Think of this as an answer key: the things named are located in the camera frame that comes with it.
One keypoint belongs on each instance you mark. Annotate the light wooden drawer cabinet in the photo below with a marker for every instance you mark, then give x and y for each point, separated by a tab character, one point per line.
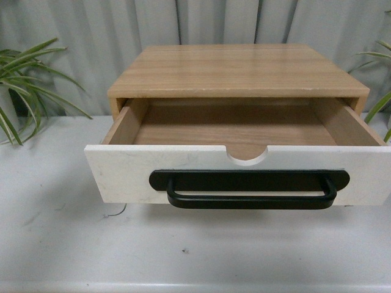
234	71

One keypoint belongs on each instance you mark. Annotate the grey pleated curtain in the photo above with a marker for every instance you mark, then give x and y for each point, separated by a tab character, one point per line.
103	37

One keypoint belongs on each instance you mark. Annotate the green plant on left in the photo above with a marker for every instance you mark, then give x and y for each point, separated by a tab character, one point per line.
19	78

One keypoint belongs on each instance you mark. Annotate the green plant on right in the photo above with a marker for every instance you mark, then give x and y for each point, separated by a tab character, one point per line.
370	59

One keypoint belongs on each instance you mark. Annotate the green plant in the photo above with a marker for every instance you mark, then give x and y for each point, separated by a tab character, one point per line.
370	59
19	78

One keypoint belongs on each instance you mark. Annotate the white drawer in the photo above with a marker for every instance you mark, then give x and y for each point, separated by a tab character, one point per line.
238	134

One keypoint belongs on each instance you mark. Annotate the black drawer handle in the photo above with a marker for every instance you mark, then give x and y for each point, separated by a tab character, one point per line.
250	189

